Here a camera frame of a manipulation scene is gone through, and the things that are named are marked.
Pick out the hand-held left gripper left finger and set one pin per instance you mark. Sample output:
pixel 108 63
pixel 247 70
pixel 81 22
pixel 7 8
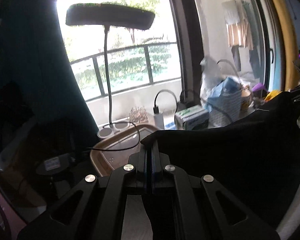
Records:
pixel 120 187

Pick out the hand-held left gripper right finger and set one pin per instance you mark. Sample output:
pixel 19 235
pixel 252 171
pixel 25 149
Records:
pixel 180 187

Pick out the black pants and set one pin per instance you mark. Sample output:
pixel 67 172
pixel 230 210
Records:
pixel 240 160

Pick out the yellow plastic bag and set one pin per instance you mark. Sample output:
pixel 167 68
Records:
pixel 273 95

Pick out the beige lidded container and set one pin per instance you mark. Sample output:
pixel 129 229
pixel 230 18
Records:
pixel 115 152

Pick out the purple cloth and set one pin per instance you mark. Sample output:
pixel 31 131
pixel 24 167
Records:
pixel 259 87

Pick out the yellow curtain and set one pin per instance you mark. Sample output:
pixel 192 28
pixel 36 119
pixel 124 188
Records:
pixel 283 30

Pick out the black round tin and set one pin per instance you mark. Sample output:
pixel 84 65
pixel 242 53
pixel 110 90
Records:
pixel 53 166

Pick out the green and white milk carton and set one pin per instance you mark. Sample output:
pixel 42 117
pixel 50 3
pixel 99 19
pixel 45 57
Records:
pixel 192 118

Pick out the white charger block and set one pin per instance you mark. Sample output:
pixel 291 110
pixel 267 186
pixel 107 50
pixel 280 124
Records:
pixel 159 120

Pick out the blue packet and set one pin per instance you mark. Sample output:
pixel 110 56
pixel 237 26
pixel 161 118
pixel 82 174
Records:
pixel 227 86

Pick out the white plastic basket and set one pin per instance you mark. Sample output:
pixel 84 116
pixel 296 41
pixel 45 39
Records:
pixel 227 105

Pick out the dried flower bunch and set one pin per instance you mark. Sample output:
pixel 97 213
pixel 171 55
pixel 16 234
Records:
pixel 138 115

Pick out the hanging laundry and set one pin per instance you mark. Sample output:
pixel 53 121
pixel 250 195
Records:
pixel 238 27

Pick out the white plastic bag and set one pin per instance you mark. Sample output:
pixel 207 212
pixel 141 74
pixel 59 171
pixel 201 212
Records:
pixel 210 77

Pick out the tablet with pink screen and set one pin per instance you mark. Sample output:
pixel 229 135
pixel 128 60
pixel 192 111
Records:
pixel 0 212

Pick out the black balcony railing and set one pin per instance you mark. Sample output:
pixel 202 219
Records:
pixel 130 55

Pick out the dark teal curtain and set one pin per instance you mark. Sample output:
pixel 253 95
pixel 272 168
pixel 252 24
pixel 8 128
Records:
pixel 35 67

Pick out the black gooseneck desk lamp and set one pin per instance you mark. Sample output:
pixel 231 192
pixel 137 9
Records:
pixel 110 17

